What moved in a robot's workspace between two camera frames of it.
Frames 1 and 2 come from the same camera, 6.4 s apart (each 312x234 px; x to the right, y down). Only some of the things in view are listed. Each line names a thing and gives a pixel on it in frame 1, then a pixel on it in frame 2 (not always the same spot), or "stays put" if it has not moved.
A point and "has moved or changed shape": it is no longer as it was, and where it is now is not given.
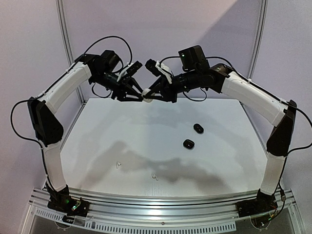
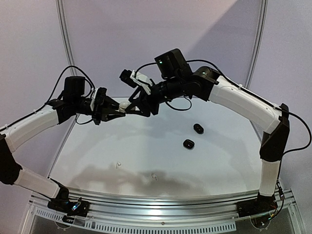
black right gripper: x=169 y=90 → x=146 y=101
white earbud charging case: x=145 y=91 has moved or changed shape
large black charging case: x=198 y=128 stays put
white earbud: x=153 y=176 stays put
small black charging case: x=188 y=144 stays put
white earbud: x=118 y=164 stays put
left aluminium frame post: x=62 y=15 stays put
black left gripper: x=123 y=87 → x=103 y=111
